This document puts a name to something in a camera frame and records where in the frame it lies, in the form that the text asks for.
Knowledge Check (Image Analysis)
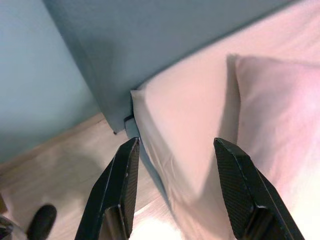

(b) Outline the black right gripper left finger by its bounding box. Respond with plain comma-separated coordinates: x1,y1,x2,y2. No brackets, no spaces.
74,136,141,240

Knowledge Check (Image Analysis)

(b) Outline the grey left robot leg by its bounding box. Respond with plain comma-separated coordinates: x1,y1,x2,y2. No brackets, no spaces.
0,214,16,240

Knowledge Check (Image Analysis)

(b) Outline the blue fabric headboard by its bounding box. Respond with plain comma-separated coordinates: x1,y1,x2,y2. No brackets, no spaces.
42,0,305,136

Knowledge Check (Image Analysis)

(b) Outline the pink patterned pillow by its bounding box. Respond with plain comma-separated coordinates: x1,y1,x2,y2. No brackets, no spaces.
226,53,320,226

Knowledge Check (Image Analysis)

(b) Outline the mattress with beige sheet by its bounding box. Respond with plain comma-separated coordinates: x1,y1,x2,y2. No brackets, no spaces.
129,0,320,240

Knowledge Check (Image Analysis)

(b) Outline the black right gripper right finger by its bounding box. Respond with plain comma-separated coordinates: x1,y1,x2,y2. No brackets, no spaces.
213,136,300,240

